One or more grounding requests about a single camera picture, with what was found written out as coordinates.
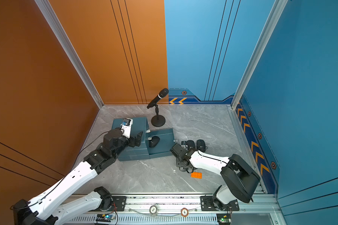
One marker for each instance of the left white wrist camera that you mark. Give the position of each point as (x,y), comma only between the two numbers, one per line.
(126,127)

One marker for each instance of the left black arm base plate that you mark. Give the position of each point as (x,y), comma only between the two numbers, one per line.
(117,204)

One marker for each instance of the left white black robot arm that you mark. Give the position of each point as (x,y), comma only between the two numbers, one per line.
(49,208)

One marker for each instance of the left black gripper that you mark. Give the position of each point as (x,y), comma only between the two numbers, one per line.
(132,139)

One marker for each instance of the black microphone stand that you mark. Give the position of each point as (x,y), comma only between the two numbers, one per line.
(158,120)

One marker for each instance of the orange toy brick plate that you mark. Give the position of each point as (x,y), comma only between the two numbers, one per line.
(196,175)

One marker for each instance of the orange round rail sticker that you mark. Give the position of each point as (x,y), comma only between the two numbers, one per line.
(184,212)

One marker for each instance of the teal drawer cabinet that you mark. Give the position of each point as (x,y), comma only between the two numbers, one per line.
(137,148)

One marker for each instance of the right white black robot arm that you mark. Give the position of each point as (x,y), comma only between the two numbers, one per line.
(240,178)

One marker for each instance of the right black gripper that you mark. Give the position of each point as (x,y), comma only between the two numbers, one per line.
(177,163)

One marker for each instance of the green circuit board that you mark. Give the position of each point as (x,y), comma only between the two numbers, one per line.
(105,218)
(223,219)

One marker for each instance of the left green circuit board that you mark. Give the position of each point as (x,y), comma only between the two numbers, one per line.
(105,218)

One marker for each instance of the black computer mouse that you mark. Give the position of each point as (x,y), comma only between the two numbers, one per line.
(201,145)
(190,144)
(154,141)

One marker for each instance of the black microphone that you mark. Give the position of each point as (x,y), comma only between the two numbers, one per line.
(163,93)

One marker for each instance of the right green circuit board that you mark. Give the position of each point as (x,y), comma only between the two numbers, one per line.
(223,219)

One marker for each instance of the aluminium front rail frame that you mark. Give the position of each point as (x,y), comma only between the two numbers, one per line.
(264,207)

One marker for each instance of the grey round rail sticker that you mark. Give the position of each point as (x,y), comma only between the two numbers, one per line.
(153,210)

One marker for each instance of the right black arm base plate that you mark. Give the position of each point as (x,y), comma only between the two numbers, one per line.
(211,203)

